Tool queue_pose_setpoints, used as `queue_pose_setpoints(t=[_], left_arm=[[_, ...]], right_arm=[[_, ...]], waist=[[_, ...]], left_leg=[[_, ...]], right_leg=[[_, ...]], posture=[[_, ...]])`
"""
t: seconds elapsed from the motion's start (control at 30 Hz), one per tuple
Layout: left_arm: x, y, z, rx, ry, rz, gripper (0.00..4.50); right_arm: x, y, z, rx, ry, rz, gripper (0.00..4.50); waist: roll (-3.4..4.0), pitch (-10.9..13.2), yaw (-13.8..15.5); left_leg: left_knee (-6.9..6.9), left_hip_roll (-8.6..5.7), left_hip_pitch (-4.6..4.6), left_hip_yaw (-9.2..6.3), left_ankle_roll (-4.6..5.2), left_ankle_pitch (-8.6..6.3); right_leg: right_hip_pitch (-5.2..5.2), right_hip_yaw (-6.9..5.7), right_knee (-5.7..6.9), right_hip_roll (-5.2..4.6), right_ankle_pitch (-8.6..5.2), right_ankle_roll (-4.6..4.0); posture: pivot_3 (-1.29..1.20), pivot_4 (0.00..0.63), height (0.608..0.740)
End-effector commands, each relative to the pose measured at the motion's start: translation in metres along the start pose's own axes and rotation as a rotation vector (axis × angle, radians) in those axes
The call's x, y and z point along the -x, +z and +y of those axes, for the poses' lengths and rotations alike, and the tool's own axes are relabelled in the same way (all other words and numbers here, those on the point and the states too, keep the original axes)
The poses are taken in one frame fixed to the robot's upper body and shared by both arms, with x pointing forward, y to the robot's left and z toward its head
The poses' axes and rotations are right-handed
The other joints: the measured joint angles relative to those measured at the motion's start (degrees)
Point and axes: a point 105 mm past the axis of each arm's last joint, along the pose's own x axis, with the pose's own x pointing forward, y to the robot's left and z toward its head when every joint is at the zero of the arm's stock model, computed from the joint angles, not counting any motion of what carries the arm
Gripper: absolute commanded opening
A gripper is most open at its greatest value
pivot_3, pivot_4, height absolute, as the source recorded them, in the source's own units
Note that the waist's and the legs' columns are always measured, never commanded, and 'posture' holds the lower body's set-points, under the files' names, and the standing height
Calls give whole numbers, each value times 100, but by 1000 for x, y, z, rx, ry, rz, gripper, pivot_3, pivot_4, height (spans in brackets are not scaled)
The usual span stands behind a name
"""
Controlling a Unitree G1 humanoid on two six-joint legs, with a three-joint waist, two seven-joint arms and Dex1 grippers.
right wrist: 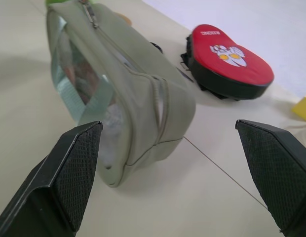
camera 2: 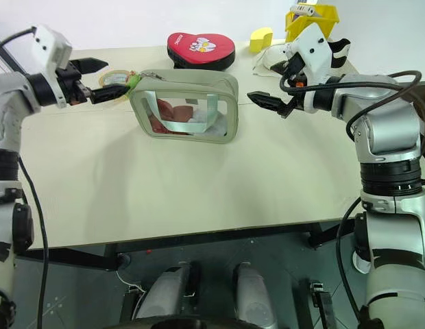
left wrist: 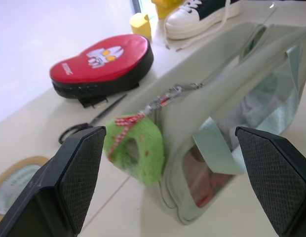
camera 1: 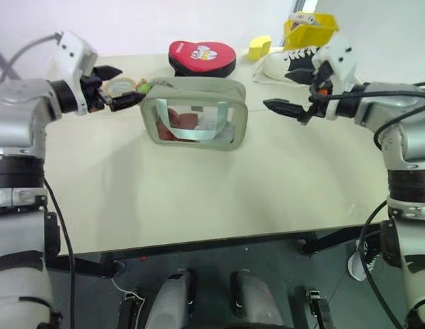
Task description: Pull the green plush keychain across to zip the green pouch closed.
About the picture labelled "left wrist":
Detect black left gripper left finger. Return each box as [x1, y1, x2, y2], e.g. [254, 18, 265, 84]
[0, 125, 107, 237]

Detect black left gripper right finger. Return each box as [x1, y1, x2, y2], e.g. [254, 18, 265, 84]
[234, 126, 306, 237]

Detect pale green transparent bag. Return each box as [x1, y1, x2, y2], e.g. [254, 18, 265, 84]
[135, 22, 306, 226]

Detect brown packing tape roll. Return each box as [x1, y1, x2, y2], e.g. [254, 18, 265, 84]
[0, 156, 49, 219]

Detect black scissors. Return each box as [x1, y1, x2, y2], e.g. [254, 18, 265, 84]
[58, 93, 128, 145]

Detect green knitted wreath charm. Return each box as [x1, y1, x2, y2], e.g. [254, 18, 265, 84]
[103, 113, 165, 187]

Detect red black boxing pad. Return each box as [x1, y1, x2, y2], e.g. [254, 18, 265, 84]
[49, 34, 154, 100]

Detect white black sneaker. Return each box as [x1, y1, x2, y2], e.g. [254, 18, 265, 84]
[163, 0, 242, 51]

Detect yellow cylinder block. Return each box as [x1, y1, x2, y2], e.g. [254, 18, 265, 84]
[129, 12, 152, 39]

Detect yellow toy block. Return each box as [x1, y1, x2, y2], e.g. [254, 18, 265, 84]
[152, 0, 185, 19]

